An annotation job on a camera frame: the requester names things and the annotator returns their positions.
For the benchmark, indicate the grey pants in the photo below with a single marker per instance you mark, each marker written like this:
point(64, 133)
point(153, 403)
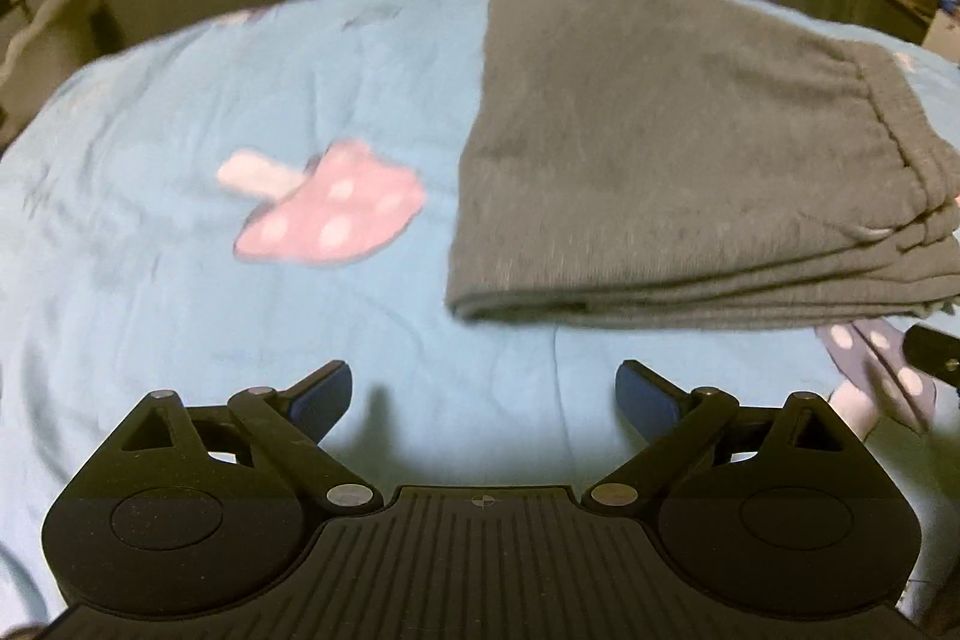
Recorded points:
point(675, 160)

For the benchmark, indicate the blue mushroom print bedsheet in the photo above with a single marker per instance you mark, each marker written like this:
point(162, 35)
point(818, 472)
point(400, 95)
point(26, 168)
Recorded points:
point(225, 272)

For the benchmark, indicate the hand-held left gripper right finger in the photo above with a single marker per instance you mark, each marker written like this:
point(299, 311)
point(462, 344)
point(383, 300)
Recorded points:
point(646, 394)

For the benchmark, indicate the dark wooden furniture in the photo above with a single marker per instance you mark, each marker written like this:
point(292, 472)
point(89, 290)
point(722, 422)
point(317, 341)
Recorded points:
point(900, 10)

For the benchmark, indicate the grey cloth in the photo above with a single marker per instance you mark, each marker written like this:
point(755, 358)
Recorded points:
point(37, 48)

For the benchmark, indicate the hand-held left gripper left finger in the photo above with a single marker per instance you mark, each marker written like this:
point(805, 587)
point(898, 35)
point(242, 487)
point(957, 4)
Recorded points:
point(324, 394)

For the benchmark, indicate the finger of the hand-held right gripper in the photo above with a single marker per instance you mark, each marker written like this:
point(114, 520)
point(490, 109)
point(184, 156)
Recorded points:
point(934, 351)

